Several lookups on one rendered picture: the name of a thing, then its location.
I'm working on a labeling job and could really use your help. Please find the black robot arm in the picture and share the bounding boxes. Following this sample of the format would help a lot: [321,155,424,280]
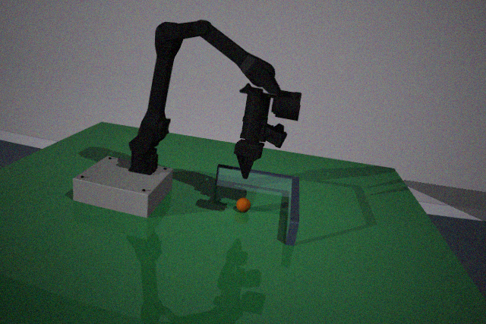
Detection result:
[128,20,301,175]

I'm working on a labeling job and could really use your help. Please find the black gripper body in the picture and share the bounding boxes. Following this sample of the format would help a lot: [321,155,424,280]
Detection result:
[234,112,268,159]

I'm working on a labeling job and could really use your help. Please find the see-through yellow ball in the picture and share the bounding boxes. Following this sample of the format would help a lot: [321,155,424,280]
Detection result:
[236,197,245,211]

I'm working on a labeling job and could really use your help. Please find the dark brown ball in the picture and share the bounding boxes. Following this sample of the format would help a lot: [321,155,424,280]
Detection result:
[239,198,251,212]

